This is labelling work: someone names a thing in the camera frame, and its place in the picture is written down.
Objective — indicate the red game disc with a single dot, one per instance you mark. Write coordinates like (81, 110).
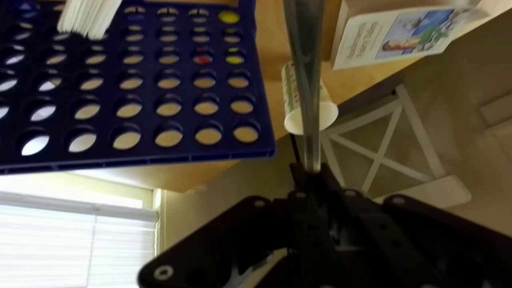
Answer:
(204, 58)

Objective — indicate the small white carton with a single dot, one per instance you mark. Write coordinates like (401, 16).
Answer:
(89, 16)

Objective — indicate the yellow game disc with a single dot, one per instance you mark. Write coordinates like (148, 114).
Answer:
(230, 16)
(236, 58)

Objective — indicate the flat grey white box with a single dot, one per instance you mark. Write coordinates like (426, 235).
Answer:
(374, 42)

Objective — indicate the large white window blinds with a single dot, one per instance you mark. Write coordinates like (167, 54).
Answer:
(54, 245)

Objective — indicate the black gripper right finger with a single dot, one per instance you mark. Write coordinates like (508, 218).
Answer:
(417, 245)

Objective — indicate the blue connect four grid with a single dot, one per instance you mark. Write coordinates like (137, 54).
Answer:
(65, 160)

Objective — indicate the white cross-braced chair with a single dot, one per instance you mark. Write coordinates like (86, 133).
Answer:
(426, 192)

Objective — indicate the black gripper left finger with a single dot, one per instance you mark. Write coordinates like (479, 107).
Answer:
(214, 240)

